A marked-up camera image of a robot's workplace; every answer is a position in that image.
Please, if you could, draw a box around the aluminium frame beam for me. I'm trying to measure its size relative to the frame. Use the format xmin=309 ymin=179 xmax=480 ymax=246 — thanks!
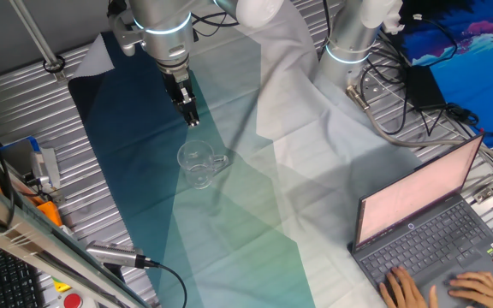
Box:
xmin=0 ymin=169 xmax=152 ymax=308

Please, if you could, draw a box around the person's right hand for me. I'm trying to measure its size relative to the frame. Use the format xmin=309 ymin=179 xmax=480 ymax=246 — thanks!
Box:
xmin=446 ymin=270 xmax=493 ymax=308

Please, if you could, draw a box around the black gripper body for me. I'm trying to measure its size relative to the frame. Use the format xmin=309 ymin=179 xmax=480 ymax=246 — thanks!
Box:
xmin=156 ymin=57 xmax=196 ymax=107

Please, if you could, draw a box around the black cable bundle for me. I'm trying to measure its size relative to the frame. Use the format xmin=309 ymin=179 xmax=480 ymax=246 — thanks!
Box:
xmin=359 ymin=40 xmax=411 ymax=137

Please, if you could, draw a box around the black camera cable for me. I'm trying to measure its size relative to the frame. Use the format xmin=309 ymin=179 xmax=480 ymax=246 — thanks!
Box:
xmin=143 ymin=259 xmax=188 ymax=308

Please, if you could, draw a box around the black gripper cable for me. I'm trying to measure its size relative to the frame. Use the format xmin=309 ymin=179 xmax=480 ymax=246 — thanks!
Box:
xmin=189 ymin=11 xmax=240 ymax=39

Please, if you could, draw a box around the grey laptop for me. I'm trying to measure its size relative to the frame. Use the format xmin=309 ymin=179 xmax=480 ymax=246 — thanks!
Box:
xmin=347 ymin=133 xmax=493 ymax=308

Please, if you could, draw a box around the blue painted poster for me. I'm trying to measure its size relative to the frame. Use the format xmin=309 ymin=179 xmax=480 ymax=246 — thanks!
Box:
xmin=399 ymin=0 xmax=493 ymax=149

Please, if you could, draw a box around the blue green white cloth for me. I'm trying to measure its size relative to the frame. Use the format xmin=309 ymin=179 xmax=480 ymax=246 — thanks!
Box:
xmin=67 ymin=0 xmax=423 ymax=308

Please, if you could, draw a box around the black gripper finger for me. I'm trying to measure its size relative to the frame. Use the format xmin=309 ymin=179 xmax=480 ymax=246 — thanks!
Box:
xmin=181 ymin=85 xmax=200 ymax=128
xmin=170 ymin=87 xmax=190 ymax=126

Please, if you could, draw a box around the metal clamp bracket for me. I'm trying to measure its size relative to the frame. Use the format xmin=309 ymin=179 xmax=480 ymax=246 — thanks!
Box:
xmin=22 ymin=170 xmax=66 ymax=204

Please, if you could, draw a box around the orange box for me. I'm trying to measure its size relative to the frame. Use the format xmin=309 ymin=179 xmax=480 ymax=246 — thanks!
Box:
xmin=35 ymin=199 xmax=64 ymax=228

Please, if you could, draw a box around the black keyboard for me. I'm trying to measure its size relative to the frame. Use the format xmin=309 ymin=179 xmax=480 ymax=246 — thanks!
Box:
xmin=0 ymin=237 xmax=45 ymax=308

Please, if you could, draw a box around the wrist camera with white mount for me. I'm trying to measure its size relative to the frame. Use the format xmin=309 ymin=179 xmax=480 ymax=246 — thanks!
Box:
xmin=106 ymin=0 xmax=146 ymax=57

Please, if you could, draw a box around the silver camera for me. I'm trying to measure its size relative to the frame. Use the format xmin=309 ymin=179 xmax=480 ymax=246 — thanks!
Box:
xmin=85 ymin=240 xmax=161 ymax=270

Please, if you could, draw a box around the black power adapter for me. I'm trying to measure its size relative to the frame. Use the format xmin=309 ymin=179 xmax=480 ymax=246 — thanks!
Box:
xmin=403 ymin=65 xmax=448 ymax=113

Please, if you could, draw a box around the grey cable with metal connector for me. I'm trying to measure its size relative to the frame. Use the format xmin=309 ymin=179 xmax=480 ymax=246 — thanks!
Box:
xmin=344 ymin=84 xmax=493 ymax=170

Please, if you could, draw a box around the aluminium pole with black ring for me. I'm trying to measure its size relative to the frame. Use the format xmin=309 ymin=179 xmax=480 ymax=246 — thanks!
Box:
xmin=8 ymin=0 xmax=68 ymax=83

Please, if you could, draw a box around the black power cord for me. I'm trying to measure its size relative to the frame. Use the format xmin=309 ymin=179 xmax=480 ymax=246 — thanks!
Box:
xmin=417 ymin=101 xmax=493 ymax=139

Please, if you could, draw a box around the grey box with red button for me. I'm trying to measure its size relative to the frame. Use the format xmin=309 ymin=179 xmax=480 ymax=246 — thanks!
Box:
xmin=56 ymin=290 xmax=98 ymax=308

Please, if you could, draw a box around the clear glass flask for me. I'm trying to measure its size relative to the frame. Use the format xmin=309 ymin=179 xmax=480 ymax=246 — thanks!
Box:
xmin=176 ymin=139 xmax=230 ymax=191

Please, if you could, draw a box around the person's left hand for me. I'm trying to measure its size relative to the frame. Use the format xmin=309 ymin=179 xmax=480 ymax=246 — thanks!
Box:
xmin=377 ymin=266 xmax=439 ymax=308

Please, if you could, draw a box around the blue white box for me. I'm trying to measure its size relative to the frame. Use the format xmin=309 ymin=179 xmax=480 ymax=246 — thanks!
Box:
xmin=39 ymin=146 xmax=62 ymax=190

